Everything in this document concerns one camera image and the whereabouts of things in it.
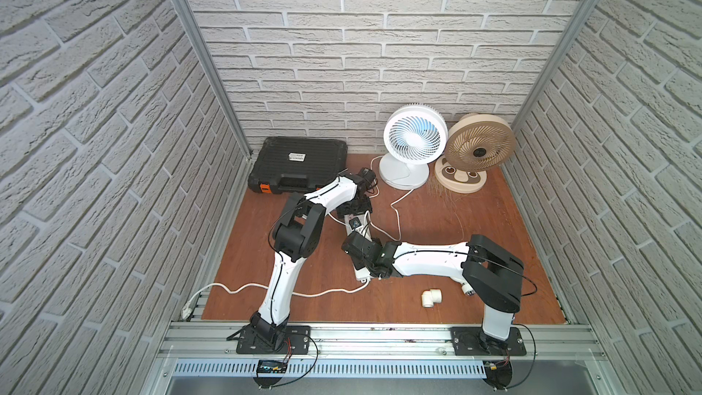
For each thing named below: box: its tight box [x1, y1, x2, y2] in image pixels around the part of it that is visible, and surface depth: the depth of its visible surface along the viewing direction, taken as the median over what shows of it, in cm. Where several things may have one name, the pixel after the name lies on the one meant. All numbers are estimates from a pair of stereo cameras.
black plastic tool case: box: [247, 137, 349, 194], surface depth 109 cm
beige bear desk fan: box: [434, 112, 517, 194], surface depth 94 cm
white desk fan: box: [378, 103, 449, 191], surface depth 92 cm
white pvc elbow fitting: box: [421, 288, 443, 309], surface depth 81 cm
